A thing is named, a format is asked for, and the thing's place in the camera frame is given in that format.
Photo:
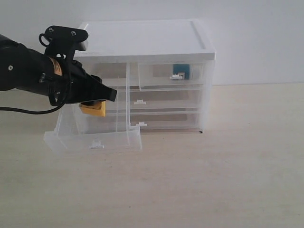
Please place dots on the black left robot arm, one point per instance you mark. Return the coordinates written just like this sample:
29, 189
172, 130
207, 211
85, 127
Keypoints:
22, 67

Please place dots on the yellow triangular sponge block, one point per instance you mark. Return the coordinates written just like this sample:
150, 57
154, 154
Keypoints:
96, 109

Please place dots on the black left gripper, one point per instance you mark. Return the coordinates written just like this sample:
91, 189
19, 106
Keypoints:
69, 83

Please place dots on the wide clear drawer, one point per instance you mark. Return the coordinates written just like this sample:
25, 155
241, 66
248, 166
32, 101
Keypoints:
151, 121
155, 101

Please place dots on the bottom wide clear drawer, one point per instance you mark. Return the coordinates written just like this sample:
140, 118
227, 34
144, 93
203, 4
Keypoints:
151, 121

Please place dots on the white plastic drawer cabinet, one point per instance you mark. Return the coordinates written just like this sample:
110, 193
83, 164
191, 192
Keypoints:
174, 41

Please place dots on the white capped blue bottle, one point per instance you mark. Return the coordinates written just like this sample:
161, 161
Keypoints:
189, 71

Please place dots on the middle wide clear drawer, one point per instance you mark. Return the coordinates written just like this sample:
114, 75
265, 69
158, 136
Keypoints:
155, 101

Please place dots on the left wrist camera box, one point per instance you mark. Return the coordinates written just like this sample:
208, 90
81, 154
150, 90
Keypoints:
63, 42

